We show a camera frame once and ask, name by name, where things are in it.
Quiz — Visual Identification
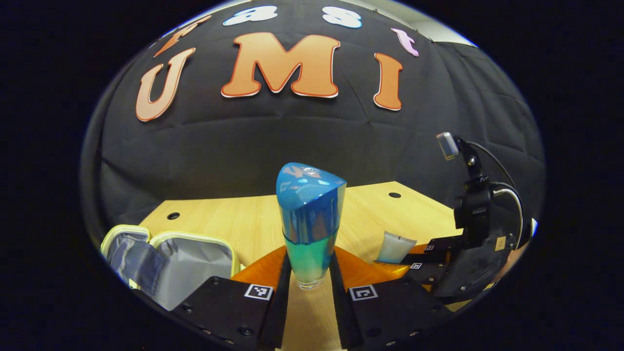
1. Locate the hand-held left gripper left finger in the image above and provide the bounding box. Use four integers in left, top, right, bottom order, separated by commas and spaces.
173, 245, 294, 351

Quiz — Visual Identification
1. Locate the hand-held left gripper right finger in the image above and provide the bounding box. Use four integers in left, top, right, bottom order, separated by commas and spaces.
329, 246, 455, 350

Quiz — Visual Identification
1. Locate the white blue cream tube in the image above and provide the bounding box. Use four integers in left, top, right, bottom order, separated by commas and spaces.
376, 231, 418, 265

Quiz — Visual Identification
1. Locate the blue teal lotion bottle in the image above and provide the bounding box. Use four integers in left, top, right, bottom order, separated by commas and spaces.
276, 162, 348, 291

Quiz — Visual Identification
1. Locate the pale yellow suitcase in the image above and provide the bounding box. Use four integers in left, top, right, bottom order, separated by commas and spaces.
100, 224, 242, 312

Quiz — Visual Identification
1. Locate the black backdrop cloth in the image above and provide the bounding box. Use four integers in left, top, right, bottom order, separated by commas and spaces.
80, 0, 546, 244

